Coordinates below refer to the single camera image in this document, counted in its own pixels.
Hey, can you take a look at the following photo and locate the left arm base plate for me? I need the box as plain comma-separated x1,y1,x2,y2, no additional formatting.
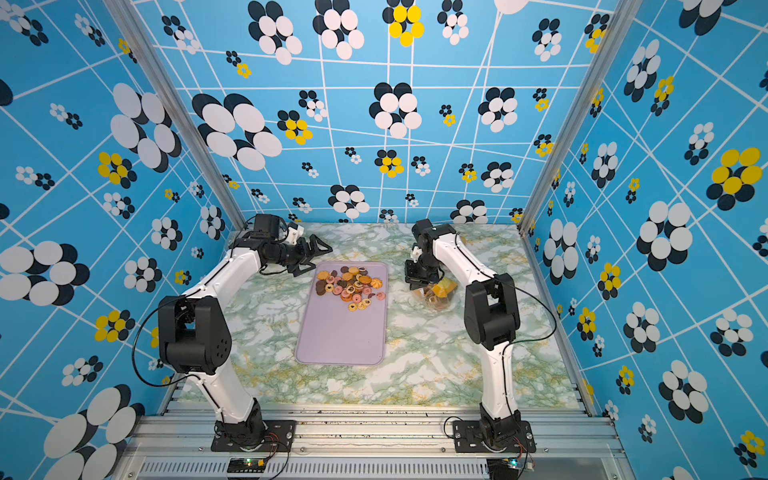
211,420,298,453

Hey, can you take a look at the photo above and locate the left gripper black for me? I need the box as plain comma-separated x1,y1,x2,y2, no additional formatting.
271,234,332,276

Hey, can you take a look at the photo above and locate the ziploc bag of cookies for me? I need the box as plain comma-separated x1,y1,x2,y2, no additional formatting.
412,277,459,312

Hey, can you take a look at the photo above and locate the controller board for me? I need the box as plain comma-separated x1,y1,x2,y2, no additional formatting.
486,458,526,480
227,458,268,476

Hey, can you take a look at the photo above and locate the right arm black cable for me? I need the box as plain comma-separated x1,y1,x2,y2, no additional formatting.
455,233,558,421

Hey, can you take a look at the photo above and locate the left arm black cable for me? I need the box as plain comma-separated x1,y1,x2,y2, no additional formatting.
130,227,265,388

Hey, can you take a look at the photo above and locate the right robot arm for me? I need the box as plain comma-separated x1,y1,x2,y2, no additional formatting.
404,219,522,451

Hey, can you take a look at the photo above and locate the right controller board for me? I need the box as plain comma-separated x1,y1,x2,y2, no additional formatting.
486,458,526,480

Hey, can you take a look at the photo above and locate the pile of poured cookies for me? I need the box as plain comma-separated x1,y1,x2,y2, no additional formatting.
314,264,387,312

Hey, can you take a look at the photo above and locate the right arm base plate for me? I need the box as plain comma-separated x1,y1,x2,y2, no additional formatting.
450,419,537,455

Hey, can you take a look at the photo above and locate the aluminium front rail frame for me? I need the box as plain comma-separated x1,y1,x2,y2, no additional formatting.
114,402,635,479

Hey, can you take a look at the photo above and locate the lilac plastic tray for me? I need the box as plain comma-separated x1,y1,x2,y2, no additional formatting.
295,261,388,366

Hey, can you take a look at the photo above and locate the left controller board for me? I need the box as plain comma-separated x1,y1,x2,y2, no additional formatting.
227,458,268,476

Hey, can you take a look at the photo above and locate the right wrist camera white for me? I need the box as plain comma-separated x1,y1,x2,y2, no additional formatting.
406,245,422,265

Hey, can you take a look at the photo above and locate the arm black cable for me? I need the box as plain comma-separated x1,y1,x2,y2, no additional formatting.
455,233,558,421
130,227,265,388

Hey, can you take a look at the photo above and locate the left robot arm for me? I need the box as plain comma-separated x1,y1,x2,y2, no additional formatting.
157,214,333,451

